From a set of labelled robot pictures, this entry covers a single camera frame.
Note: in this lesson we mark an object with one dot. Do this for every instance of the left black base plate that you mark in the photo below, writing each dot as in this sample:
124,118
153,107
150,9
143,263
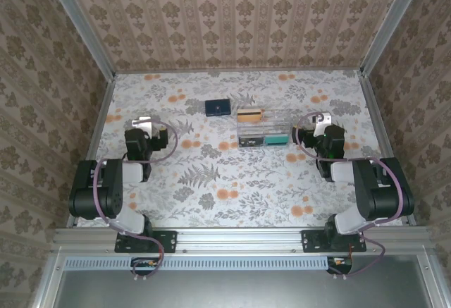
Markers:
165,241

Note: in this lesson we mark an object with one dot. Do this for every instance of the gold card with stripe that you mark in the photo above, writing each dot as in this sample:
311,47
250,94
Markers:
249,115

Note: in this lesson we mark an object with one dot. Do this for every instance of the right black connector board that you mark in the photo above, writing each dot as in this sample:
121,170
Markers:
341,263

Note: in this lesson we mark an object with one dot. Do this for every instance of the navy card holder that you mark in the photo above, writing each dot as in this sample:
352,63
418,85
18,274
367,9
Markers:
218,108

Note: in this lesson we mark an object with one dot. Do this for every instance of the right aluminium frame post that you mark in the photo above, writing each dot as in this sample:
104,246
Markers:
393,22

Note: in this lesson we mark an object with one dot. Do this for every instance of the aluminium table rail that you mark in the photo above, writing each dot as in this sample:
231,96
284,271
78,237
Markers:
100,124
378,124

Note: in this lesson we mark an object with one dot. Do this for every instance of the clear acrylic card organizer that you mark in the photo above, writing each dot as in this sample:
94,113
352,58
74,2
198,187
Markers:
275,124

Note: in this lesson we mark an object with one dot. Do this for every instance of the left aluminium frame post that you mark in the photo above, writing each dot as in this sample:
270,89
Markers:
79,22

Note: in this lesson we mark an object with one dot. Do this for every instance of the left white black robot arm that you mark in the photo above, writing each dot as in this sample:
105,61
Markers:
95,195

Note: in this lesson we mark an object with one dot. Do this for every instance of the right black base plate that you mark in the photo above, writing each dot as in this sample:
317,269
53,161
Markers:
311,241

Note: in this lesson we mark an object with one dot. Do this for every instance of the teal card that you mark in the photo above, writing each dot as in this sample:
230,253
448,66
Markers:
277,141

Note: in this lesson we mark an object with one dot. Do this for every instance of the right aluminium table rail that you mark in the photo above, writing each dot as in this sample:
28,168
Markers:
378,124

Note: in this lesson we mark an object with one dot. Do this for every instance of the left aluminium table rail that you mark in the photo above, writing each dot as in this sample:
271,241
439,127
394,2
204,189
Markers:
100,124

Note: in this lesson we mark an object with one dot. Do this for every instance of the aluminium frame post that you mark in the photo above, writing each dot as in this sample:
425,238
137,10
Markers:
79,22
393,22

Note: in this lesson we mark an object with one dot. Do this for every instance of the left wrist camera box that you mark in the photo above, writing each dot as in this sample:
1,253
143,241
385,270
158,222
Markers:
141,123

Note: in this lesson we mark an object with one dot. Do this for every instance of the grey metal sheet panel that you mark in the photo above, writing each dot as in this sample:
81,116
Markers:
239,290

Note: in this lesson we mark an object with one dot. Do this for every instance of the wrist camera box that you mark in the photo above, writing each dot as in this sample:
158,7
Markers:
141,123
323,120

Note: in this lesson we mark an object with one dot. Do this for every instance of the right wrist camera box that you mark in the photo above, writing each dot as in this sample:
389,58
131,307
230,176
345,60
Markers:
323,120

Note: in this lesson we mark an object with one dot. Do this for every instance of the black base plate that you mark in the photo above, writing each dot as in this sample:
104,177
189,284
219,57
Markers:
165,241
311,241

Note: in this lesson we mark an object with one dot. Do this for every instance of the black connector board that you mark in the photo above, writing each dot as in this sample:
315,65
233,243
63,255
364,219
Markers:
341,263
145,264

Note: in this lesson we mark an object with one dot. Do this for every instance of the aluminium cross rail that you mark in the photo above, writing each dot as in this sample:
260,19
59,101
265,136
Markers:
239,239

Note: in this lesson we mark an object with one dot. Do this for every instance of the black card white print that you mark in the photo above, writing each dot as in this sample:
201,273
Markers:
251,142

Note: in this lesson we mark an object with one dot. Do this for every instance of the left black connector board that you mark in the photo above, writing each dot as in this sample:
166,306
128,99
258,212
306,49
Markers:
145,264

